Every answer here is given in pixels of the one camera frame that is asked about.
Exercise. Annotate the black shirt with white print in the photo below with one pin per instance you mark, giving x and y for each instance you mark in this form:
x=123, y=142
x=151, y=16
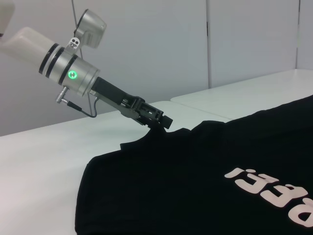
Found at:
x=185, y=171

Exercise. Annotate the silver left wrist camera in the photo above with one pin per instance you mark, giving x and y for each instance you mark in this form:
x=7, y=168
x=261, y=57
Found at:
x=91, y=28

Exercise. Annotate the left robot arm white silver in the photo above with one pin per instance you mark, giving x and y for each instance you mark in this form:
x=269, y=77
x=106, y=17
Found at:
x=61, y=66

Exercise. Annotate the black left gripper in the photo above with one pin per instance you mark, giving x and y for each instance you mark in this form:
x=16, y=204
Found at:
x=115, y=96

